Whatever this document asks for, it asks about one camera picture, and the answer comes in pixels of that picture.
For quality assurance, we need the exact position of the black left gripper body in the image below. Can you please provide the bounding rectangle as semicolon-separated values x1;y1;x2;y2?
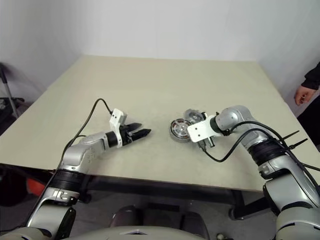
120;120;135;148

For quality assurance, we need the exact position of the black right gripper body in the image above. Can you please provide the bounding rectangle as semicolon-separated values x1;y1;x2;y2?
196;136;216;152

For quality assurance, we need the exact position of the spoked rotor with black rim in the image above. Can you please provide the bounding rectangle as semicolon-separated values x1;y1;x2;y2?
170;119;190;140

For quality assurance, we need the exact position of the grey toothed motor lid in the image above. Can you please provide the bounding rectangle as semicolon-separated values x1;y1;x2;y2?
183;107;207;125

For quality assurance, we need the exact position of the person's bare hand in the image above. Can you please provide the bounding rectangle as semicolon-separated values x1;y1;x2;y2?
294;86;316;107

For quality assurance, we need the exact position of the dark rounded shape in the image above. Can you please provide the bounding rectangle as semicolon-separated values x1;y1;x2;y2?
111;204;151;230

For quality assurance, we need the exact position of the black zip tie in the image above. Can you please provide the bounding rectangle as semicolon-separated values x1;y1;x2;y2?
281;129;301;142
286;138;309;151

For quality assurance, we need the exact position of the silver robot torso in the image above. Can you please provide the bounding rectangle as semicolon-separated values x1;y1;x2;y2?
0;225;211;240

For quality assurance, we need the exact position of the orange round object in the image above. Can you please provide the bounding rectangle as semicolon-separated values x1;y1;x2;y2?
26;177;49;199

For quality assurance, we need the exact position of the person's black clad body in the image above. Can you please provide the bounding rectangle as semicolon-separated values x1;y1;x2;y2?
296;91;320;153

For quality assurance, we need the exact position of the grey metal tripod stand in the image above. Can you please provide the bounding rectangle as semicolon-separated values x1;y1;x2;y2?
0;62;26;120

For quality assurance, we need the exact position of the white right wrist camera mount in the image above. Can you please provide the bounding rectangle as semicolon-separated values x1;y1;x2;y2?
186;114;216;144

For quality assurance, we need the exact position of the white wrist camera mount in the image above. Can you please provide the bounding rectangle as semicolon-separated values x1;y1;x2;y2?
109;108;128;149
186;114;216;144

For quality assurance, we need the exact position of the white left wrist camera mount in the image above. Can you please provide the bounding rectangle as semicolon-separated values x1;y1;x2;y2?
109;108;128;149

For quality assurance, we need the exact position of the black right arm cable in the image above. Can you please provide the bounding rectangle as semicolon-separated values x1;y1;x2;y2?
202;121;320;191

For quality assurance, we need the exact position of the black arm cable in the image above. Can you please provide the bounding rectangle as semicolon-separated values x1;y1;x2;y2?
202;121;320;191
41;98;113;193

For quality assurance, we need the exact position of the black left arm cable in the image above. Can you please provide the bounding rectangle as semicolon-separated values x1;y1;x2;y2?
41;98;113;193

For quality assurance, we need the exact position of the black table frame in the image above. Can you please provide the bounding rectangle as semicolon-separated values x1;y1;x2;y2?
79;174;271;221

